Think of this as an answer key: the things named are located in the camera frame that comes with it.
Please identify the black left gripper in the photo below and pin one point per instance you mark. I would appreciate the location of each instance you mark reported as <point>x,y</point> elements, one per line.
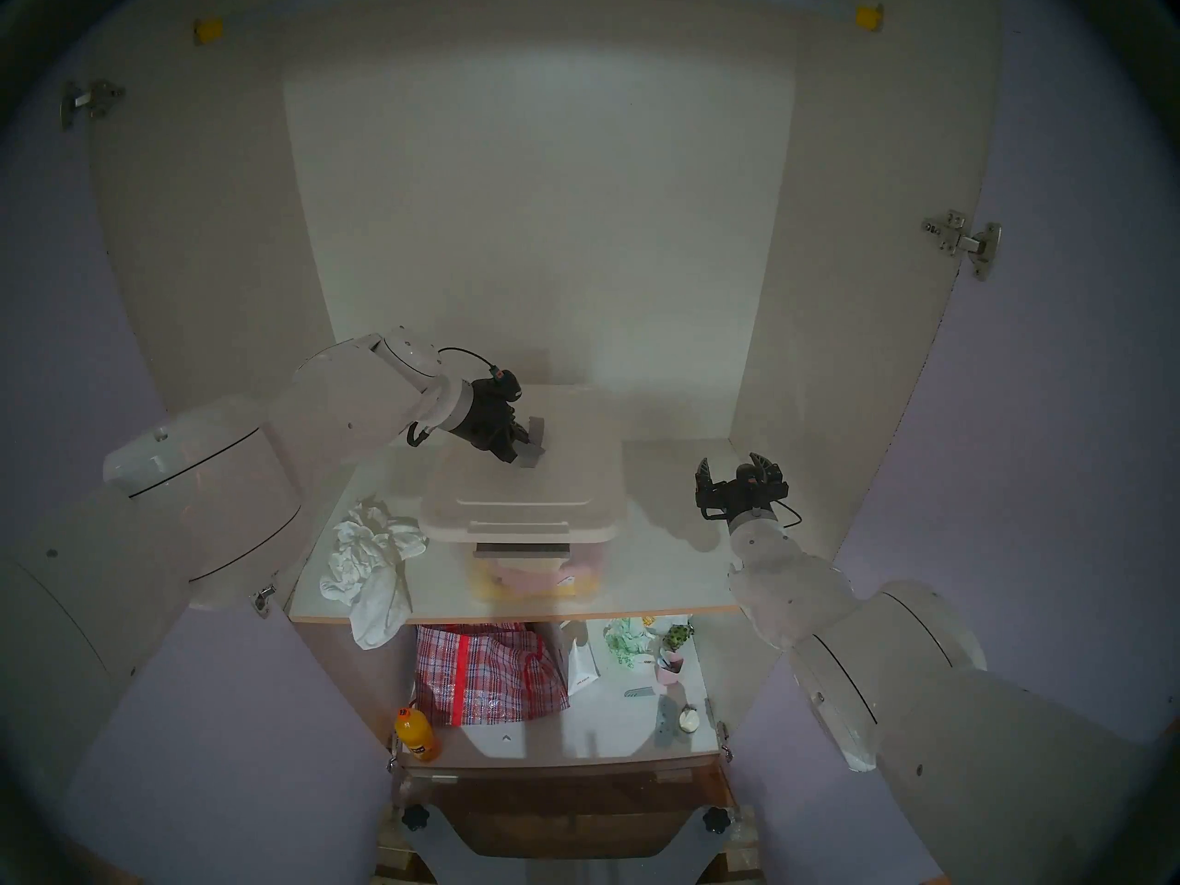
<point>484,415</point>

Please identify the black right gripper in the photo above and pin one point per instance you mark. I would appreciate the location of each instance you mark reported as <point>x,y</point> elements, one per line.
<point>742,501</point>

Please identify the clear plastic storage bin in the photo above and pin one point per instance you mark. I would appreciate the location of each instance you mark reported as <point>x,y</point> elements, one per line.
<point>595,570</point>

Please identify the white clothing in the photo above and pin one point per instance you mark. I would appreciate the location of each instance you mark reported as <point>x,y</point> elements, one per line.
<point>369,570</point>

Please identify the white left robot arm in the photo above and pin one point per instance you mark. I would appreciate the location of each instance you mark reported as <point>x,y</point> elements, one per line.
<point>323,413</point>

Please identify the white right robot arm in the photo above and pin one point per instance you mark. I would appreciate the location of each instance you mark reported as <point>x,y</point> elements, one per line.
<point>922,671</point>

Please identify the pink clothing item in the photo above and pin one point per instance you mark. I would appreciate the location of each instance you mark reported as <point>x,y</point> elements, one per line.
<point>535,574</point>

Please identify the yellow clothing item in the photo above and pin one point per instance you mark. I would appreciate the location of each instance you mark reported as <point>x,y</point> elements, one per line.
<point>493,590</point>

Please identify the small green plant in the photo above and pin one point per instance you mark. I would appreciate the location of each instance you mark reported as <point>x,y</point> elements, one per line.
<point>678,635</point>

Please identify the green patterned cloth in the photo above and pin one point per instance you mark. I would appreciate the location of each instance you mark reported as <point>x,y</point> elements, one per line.
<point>629,642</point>

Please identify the pink cup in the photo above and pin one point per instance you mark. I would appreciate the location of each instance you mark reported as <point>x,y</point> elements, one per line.
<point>670,669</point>

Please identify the red plaid woven bag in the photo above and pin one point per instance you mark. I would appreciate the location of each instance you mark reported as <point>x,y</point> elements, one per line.
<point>489,676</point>

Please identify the white paper bag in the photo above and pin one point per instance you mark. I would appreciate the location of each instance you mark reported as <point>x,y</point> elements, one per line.
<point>581,671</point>

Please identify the small white round object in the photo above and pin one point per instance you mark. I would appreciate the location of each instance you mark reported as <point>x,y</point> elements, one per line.
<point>689,718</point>

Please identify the white wooden wardrobe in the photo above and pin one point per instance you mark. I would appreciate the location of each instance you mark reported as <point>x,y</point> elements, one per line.
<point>535,201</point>

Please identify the small steel door hinge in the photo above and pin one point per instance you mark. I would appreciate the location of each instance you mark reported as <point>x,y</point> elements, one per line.
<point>725,743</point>
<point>394,756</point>

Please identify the orange juice bottle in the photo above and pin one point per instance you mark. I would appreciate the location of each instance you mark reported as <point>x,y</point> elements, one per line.
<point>418,734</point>

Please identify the lilac wardrobe door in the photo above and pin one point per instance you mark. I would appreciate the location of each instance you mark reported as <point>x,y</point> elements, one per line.
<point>1032,431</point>
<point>240,763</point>

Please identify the black star knob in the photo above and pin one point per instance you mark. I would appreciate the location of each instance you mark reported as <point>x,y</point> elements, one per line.
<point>716,820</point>
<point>416,818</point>

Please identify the brown wooden drawer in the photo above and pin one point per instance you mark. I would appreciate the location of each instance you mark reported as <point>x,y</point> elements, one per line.
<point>572,805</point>

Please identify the pale closet rod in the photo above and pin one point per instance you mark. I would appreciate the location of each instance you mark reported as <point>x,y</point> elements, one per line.
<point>830,9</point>

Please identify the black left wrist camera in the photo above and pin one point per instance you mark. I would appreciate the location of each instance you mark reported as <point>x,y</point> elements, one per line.
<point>505,383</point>

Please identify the yellow rod bracket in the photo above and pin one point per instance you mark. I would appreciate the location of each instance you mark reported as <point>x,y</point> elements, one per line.
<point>868,18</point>
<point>208,30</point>

